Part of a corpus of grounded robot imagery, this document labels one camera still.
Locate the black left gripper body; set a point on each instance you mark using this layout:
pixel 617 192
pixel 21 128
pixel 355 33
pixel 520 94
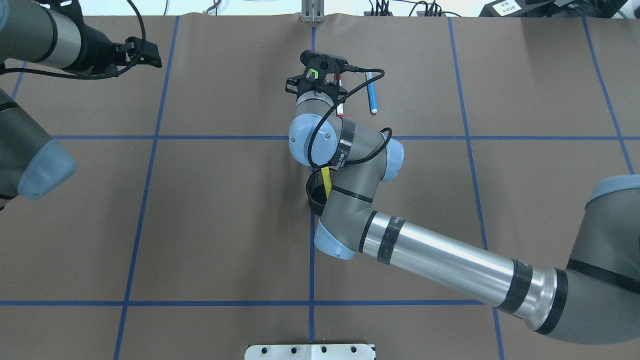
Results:
pixel 96 53

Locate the blue highlighter pen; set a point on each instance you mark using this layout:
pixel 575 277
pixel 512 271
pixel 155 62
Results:
pixel 371 93

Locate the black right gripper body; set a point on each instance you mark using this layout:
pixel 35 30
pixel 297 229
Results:
pixel 295 85

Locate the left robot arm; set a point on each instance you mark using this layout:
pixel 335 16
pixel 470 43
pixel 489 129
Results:
pixel 65 67

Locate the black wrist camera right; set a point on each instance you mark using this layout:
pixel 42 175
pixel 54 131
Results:
pixel 321 64

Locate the brown table mat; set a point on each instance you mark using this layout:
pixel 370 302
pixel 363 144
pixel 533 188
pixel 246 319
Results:
pixel 185 232

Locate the white metal base plate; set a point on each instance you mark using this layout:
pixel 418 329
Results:
pixel 335 351

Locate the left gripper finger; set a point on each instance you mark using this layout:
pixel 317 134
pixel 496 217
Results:
pixel 152 60
pixel 142 47

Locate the black mesh pen cup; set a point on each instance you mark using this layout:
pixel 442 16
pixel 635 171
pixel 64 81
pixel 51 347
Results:
pixel 316 192

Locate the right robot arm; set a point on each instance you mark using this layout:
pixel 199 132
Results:
pixel 593 300

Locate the green highlighter pen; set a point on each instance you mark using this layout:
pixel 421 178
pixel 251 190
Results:
pixel 312 75

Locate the red and white marker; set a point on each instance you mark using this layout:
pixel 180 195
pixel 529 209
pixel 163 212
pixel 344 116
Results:
pixel 340 111

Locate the black box with label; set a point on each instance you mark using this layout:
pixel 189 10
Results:
pixel 510 8

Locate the yellow highlighter pen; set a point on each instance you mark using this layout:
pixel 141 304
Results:
pixel 326 180

